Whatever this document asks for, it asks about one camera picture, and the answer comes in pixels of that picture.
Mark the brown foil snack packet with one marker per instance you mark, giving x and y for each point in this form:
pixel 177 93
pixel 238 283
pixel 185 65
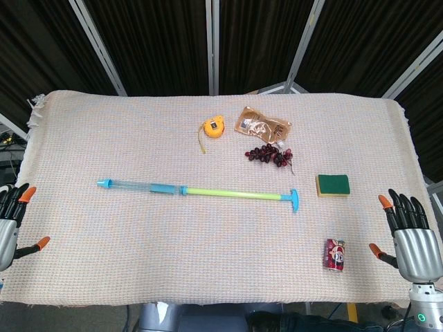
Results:
pixel 261 127

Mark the black folding screen panels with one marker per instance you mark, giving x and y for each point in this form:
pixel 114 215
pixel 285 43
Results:
pixel 155 45

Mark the bunch of dark red grapes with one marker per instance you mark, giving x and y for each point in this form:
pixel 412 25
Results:
pixel 270 155

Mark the green and yellow sponge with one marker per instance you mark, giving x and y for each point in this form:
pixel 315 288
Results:
pixel 333 185

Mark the blue green water pump toy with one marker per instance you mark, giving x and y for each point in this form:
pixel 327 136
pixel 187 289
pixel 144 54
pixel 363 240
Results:
pixel 194 190

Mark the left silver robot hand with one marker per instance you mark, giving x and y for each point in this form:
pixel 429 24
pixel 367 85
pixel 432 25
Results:
pixel 7 231

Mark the yellow tape measure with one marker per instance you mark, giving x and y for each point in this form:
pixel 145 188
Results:
pixel 212 129

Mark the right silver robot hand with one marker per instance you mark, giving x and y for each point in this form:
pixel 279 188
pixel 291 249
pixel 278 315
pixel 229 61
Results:
pixel 417 254

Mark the pink woven tablecloth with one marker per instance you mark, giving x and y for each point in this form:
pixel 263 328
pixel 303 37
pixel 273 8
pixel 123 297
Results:
pixel 173 235

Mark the red cartoon drink can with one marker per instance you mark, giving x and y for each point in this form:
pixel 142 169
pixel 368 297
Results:
pixel 334 255

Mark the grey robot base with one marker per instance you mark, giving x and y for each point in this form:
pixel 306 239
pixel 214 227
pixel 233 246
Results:
pixel 194 318

